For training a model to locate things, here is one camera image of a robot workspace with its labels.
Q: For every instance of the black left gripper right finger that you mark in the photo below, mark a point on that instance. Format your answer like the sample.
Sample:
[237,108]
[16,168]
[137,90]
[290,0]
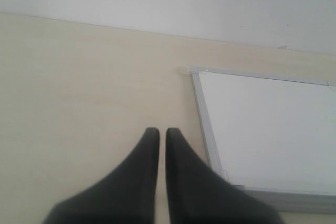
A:
[196,194]

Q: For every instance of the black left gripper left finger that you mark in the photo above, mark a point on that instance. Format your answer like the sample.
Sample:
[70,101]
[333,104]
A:
[126,195]

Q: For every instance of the white aluminium-framed whiteboard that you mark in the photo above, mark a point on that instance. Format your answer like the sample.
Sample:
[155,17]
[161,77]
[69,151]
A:
[272,137]

